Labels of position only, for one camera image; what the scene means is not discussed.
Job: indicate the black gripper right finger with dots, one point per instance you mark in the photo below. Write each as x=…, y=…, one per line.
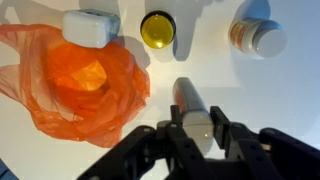
x=240, y=146

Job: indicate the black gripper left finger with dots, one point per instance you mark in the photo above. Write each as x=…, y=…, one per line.
x=173, y=150

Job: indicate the long white cylindrical container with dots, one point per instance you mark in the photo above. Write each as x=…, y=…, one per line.
x=193, y=106

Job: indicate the orange plastic bag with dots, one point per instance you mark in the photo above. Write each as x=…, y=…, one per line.
x=83, y=93

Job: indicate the white rectangular container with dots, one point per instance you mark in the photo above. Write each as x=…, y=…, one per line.
x=90, y=28

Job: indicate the white bottle with printed label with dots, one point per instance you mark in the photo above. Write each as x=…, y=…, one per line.
x=260, y=36

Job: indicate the yellow-capped bottle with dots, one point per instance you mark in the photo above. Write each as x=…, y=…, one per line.
x=157, y=30

